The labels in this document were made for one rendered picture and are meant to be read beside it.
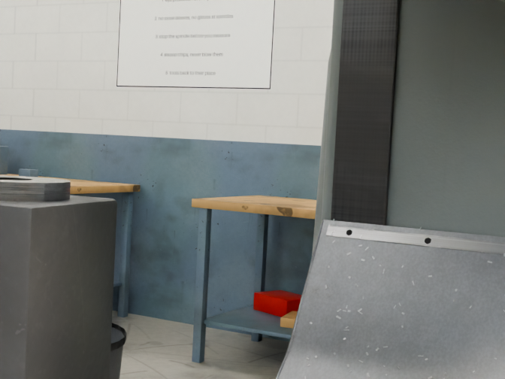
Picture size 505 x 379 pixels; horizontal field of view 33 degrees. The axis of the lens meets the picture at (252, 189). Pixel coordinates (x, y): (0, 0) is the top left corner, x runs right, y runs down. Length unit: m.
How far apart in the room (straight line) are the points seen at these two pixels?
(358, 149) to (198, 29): 4.76
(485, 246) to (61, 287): 0.41
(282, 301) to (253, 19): 1.77
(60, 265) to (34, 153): 5.81
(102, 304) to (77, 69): 5.56
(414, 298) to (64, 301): 0.36
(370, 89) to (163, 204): 4.85
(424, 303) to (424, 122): 0.18
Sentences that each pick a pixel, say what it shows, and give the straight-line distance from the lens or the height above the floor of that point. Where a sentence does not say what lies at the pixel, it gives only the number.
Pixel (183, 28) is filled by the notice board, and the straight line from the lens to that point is 5.68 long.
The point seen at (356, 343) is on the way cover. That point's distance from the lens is 0.84.
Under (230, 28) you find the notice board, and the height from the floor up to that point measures 1.90.
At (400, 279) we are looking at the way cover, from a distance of 0.85.
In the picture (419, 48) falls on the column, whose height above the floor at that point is 1.29.
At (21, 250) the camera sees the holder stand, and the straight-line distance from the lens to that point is 0.58.
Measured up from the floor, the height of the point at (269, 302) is 0.30.
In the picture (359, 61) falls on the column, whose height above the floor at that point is 1.28.
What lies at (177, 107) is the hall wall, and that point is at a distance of 5.65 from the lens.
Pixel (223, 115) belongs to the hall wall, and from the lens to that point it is 5.46.
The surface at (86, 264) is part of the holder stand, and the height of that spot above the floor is 1.09.
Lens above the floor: 1.19
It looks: 3 degrees down
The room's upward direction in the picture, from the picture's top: 3 degrees clockwise
